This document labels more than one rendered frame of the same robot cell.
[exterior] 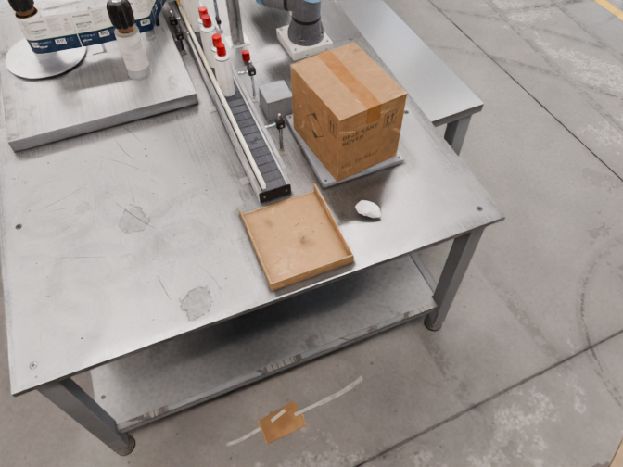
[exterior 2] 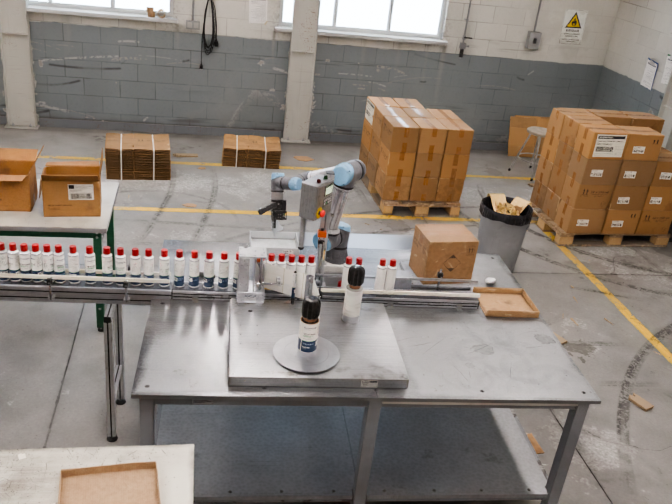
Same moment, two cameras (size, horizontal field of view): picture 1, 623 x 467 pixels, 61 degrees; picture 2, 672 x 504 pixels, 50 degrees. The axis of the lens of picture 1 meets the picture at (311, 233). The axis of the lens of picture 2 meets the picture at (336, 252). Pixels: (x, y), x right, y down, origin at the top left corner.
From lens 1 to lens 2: 3.97 m
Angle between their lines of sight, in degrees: 62
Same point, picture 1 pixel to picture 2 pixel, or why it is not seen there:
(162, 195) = (464, 336)
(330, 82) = (449, 236)
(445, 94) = (406, 241)
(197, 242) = (503, 332)
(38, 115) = (383, 364)
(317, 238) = (506, 299)
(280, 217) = (490, 305)
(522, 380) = not seen: hidden behind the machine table
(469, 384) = not seen: hidden behind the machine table
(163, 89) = (374, 313)
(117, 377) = (514, 481)
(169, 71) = not seen: hidden behind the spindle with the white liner
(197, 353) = (499, 440)
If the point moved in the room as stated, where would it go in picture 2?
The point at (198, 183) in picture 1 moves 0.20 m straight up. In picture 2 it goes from (457, 323) to (464, 290)
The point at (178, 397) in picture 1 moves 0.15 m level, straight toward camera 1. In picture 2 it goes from (530, 454) to (553, 448)
